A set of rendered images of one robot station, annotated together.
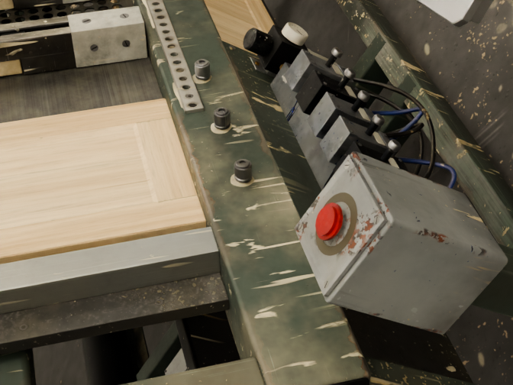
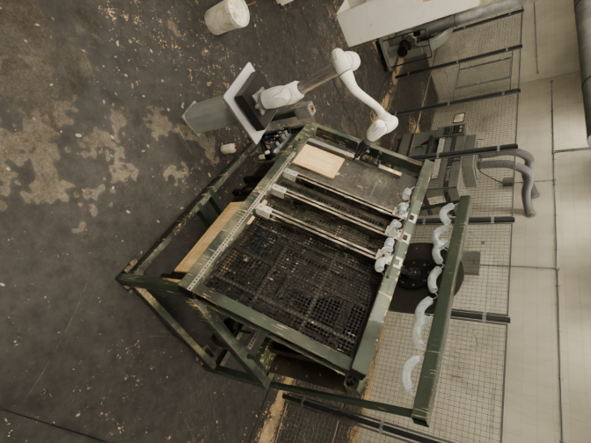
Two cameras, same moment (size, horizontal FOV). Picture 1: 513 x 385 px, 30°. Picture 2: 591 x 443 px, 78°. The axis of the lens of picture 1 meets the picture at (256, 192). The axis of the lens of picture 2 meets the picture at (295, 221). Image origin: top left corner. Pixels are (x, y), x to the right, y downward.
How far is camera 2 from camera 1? 405 cm
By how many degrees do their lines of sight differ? 87
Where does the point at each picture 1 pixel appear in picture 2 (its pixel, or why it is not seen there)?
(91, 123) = (306, 164)
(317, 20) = (158, 266)
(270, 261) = (306, 132)
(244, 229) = (305, 136)
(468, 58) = (187, 192)
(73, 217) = (320, 153)
